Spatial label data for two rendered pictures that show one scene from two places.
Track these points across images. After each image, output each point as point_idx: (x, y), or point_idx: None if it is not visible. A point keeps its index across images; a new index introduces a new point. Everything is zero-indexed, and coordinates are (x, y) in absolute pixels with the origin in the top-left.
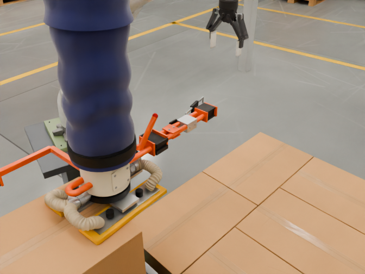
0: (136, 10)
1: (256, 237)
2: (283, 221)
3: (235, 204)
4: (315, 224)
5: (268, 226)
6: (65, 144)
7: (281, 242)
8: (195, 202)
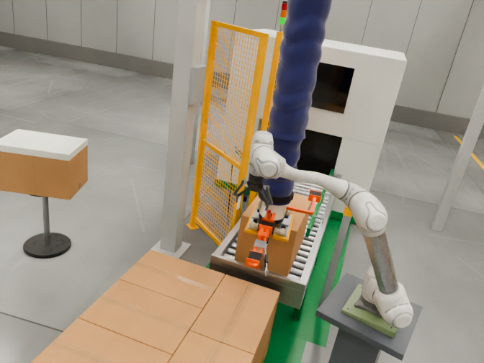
0: (352, 214)
1: (184, 304)
2: (166, 320)
3: (208, 325)
4: (138, 323)
5: (177, 314)
6: (360, 289)
7: (166, 305)
8: (240, 320)
